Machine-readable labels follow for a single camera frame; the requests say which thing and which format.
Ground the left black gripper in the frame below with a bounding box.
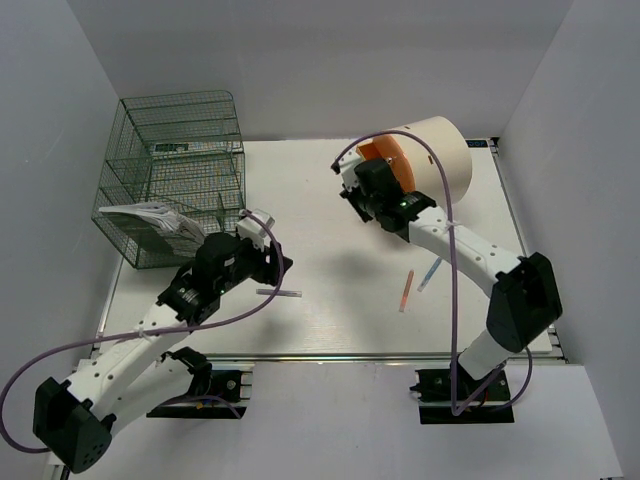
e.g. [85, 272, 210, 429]
[216, 232, 294, 295]

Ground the round white drawer organizer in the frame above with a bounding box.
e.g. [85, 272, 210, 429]
[356, 116, 473, 206]

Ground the blue pen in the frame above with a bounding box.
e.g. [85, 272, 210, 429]
[417, 257, 442, 292]

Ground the grey setup guide booklet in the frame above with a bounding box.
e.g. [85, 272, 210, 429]
[99, 202, 206, 257]

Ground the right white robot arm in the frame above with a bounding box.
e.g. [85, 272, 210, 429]
[333, 158, 563, 399]

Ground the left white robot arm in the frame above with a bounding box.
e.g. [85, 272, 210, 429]
[33, 230, 293, 474]

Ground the dark purple pen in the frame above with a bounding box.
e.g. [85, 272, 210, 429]
[256, 289, 302, 298]

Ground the orange pink pen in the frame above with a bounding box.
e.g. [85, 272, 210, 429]
[399, 269, 415, 313]

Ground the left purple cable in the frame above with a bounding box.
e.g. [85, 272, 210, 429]
[0, 209, 286, 454]

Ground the purple cable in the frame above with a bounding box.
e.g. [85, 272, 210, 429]
[332, 129, 534, 417]
[0, 209, 286, 454]

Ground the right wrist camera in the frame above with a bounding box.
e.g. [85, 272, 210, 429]
[331, 148, 363, 192]

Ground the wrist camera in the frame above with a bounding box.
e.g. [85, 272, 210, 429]
[331, 148, 363, 192]
[236, 209, 275, 251]

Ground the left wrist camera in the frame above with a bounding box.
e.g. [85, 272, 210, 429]
[236, 209, 275, 251]

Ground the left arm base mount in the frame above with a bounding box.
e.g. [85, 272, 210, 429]
[146, 347, 252, 420]

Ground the green wire mesh rack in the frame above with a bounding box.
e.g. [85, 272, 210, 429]
[91, 90, 246, 270]

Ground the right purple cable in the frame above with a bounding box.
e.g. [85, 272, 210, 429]
[332, 129, 534, 417]

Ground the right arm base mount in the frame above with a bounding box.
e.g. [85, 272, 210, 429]
[409, 368, 515, 425]

